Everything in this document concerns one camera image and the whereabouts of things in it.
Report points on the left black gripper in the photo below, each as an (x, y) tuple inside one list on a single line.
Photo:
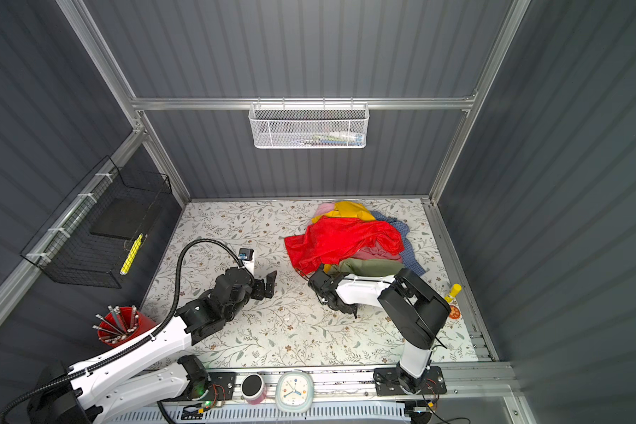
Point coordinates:
[(258, 284)]

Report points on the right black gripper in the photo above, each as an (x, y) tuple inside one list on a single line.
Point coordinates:
[(348, 309)]

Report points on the olive green cloth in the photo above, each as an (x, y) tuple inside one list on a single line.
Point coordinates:
[(365, 268)]

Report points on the red cloth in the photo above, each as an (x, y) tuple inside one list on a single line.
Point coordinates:
[(331, 240)]

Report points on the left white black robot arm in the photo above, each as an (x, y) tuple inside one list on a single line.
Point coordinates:
[(150, 368)]

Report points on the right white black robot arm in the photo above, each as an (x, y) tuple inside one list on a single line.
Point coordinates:
[(414, 307)]

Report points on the mauve pink cloth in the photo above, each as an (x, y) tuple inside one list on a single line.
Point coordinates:
[(375, 253)]

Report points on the light pink cloth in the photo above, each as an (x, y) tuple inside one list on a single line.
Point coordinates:
[(324, 208)]

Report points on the floral table mat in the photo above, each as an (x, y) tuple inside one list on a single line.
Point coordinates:
[(290, 330)]

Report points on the black round speaker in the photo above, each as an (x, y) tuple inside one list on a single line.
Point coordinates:
[(254, 389)]

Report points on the white analog clock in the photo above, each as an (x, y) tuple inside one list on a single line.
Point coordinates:
[(294, 392)]

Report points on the yellow glue bottle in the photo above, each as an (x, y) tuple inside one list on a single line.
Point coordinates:
[(453, 293)]

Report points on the yellow marker pen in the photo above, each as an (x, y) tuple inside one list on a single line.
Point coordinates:
[(129, 260)]

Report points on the red pen cup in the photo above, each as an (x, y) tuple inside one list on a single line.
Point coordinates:
[(122, 324)]

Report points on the items in white basket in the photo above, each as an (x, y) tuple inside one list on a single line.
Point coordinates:
[(332, 139)]

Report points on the black pad in basket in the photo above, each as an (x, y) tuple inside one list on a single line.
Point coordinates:
[(125, 219)]

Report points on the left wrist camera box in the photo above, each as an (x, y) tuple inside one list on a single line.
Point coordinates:
[(246, 255)]

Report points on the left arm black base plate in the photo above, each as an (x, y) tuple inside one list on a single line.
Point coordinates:
[(218, 387)]

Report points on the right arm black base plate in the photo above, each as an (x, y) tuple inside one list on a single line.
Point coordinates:
[(394, 381)]

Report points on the white wire wall basket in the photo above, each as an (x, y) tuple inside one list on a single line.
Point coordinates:
[(274, 128)]

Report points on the black wire wall basket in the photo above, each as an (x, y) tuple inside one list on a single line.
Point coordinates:
[(97, 239)]

